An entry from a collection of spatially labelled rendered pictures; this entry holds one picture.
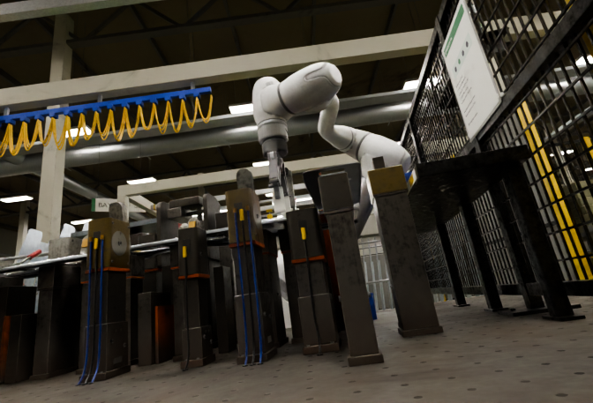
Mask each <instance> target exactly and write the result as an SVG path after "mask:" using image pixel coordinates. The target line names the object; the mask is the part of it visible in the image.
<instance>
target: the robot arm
mask: <svg viewBox="0 0 593 403"><path fill-rule="evenodd" d="M341 86H342V75H341V73H340V72H339V70H338V69H337V68H336V67H335V66H334V65H333V64H330V63H315V64H312V65H310V66H307V67H305V68H303V69H302V70H300V71H298V72H296V73H294V74H292V75H291V76H289V77H288V78H287V79H285V80H284V81H282V82H281V83H280V82H279V81H278V80H277V79H275V78H272V77H264V78H261V79H259V80H258V81H257V82H256V83H255V85H254V87H253V91H252V111H253V116H254V120H255V122H256V124H257V127H258V134H259V143H260V144H261V145H262V151H263V156H264V157H265V158H267V159H268V166H269V182H270V184H269V185H268V186H269V189H272V194H273V201H274V213H281V217H286V212H290V211H291V207H290V201H289V198H291V195H290V194H289V188H288V183H287V178H286V172H285V164H284V161H283V160H282V157H284V156H286V155H287V154H288V146H287V142H288V141H289V139H288V130H287V121H288V120H289V119H290V118H291V117H292V116H293V115H295V114H297V113H299V112H302V111H305V112H310V111H317V112H320V111H321V113H320V117H319V123H318V131H319V135H320V136H321V137H322V138H323V139H324V140H326V141H327V142H328V143H330V144H331V145H332V146H333V147H335V148H337V149H338V150H340V151H341V152H344V153H346V154H347V155H348V156H350V157H352V158H353V159H355V160H357V161H359V162H360V163H361V168H362V184H361V200H360V205H359V203H356V204H354V206H356V207H358V208H359V210H360V216H359V222H358V223H357V224H355V227H356V232H357V240H358V239H359V237H360V235H361V233H362V231H363V229H364V226H365V223H366V221H367V220H368V219H369V216H370V214H371V212H372V209H373V207H374V206H373V205H372V202H371V199H370V194H369V191H368V186H367V182H366V180H367V171H368V170H373V169H372V158H375V157H380V156H383V158H384V162H385V166H386V168H387V167H392V166H397V165H402V167H403V171H404V173H407V171H408V170H409V166H410V163H411V157H410V155H409V153H408V152H407V151H406V150H405V149H404V148H403V147H402V146H400V145H399V144H397V143H396V142H394V141H393V140H391V139H389V138H385V137H382V136H380V135H376V134H373V133H370V132H368V131H361V130H356V129H354V128H351V127H348V126H344V125H334V124H335V120H336V117H337V114H338V110H339V100H338V98H337V96H336V94H337V93H338V91H339V90H340V88H341ZM284 193H286V194H284ZM277 263H278V270H279V278H280V285H281V297H282V298H284V299H285V300H286V301H287V302H288V294H287V287H286V285H285V283H286V280H285V272H284V265H283V258H282V254H281V251H280V250H279V252H278V258H277Z"/></svg>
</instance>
